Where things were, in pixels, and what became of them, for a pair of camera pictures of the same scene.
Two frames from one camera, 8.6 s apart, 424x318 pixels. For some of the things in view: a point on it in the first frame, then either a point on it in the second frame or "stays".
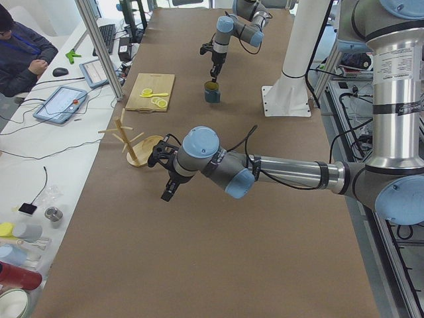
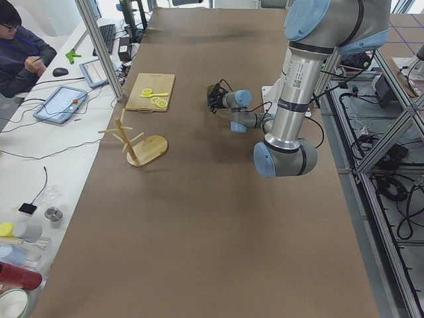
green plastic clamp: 71,55 stays
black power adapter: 122,52 stays
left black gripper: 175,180 -> 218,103
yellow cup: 6,229 stays
